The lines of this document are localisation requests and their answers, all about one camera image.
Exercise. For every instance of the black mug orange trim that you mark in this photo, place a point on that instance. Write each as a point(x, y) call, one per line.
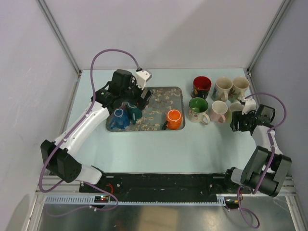
point(201, 87)

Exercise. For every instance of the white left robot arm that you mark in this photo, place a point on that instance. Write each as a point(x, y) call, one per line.
point(58, 155)

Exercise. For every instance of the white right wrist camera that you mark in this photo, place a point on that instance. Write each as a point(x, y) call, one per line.
point(249, 105)

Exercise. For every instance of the left aluminium frame post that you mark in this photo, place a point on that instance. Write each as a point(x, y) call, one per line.
point(58, 34)

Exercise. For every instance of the orange mug black handle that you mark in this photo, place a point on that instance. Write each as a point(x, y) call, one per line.
point(173, 120)

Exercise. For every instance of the aluminium rail right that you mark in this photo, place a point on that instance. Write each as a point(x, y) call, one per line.
point(288, 186)

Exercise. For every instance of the tall cream seahorse mug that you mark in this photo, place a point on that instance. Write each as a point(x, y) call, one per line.
point(222, 88)

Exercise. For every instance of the floral patterned serving tray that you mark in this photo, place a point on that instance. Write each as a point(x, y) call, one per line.
point(162, 100)

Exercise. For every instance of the dark green faceted mug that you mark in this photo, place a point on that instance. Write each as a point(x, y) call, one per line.
point(134, 113)

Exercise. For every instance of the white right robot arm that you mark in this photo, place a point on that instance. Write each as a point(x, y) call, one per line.
point(267, 167)

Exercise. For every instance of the pink faceted mug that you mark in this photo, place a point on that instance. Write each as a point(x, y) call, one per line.
point(218, 111)

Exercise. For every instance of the blue faceted mug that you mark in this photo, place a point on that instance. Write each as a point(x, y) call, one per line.
point(120, 119)

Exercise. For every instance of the cream coral pattern mug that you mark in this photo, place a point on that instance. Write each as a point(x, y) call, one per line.
point(240, 86)

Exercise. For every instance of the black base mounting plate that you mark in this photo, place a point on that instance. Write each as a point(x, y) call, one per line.
point(163, 188)

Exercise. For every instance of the cream mug with script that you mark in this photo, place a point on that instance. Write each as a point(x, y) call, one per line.
point(197, 112)

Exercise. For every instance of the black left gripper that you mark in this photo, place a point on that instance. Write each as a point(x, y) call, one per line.
point(140, 102)

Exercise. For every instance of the aluminium frame post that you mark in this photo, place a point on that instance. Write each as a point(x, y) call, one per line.
point(281, 12)
point(58, 34)

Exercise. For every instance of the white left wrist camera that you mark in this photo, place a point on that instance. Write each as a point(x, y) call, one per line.
point(142, 77)

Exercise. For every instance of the right aluminium frame post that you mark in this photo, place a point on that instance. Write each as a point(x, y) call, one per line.
point(281, 12)

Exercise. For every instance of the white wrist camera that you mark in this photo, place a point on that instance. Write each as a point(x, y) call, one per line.
point(249, 105)
point(142, 77)

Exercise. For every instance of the yellow faceted mug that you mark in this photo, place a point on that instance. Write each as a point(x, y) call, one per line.
point(234, 107)

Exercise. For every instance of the lilac mug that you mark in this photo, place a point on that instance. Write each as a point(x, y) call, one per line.
point(123, 106)

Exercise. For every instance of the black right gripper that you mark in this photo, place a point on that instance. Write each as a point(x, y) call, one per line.
point(237, 116)

